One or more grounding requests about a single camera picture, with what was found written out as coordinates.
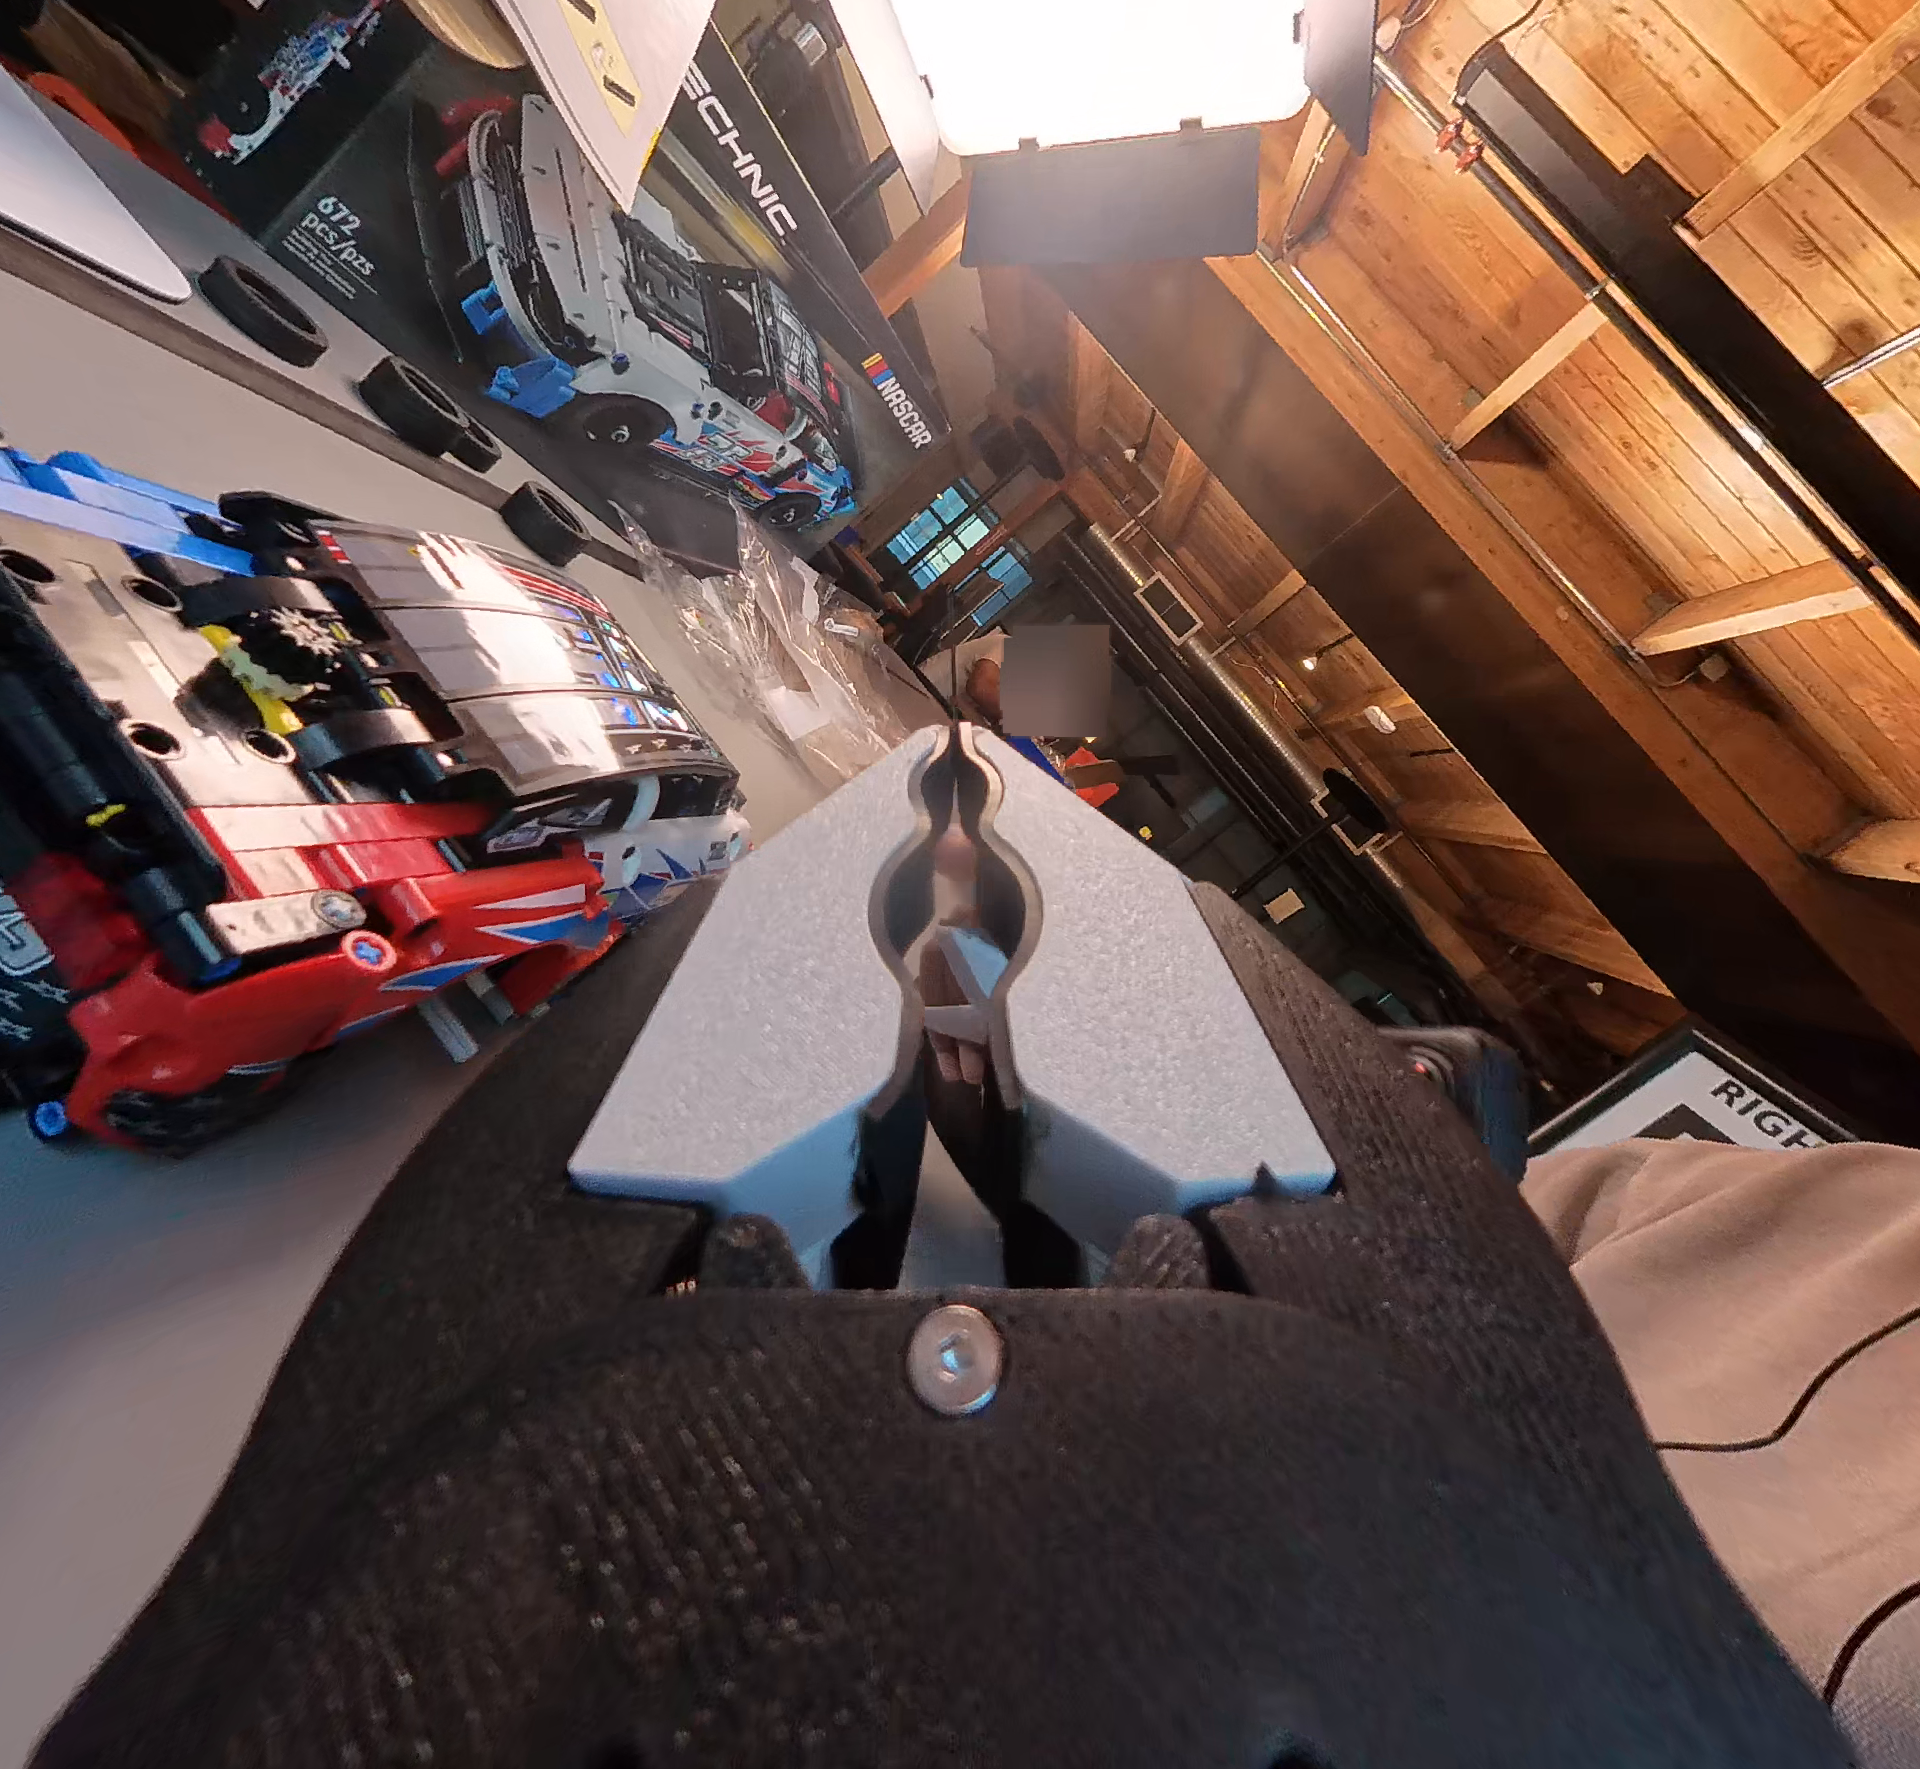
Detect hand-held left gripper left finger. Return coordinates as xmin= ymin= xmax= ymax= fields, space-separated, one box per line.
xmin=566 ymin=725 xmax=962 ymax=1289

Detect paned window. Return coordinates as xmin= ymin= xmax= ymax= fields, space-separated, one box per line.
xmin=884 ymin=478 xmax=1037 ymax=602

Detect lego set box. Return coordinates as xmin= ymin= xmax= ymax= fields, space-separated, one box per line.
xmin=166 ymin=0 xmax=955 ymax=540

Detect black light stand pole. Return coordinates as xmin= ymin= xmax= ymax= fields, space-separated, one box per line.
xmin=1462 ymin=44 xmax=1920 ymax=631

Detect white sign with black tag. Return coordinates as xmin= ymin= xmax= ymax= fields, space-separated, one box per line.
xmin=1532 ymin=1026 xmax=1869 ymax=1155

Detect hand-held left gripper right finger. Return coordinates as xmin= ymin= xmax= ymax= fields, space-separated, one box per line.
xmin=960 ymin=725 xmax=1340 ymax=1275

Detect lego race car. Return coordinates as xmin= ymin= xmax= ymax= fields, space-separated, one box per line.
xmin=0 ymin=448 xmax=753 ymax=1155

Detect white booklet stand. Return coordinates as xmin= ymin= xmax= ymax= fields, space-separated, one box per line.
xmin=0 ymin=0 xmax=529 ymax=301

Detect crumpled clear plastic bags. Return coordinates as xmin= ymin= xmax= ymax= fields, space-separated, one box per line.
xmin=616 ymin=510 xmax=932 ymax=781

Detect silver air duct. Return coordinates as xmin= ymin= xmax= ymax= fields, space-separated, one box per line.
xmin=1081 ymin=524 xmax=1412 ymax=870

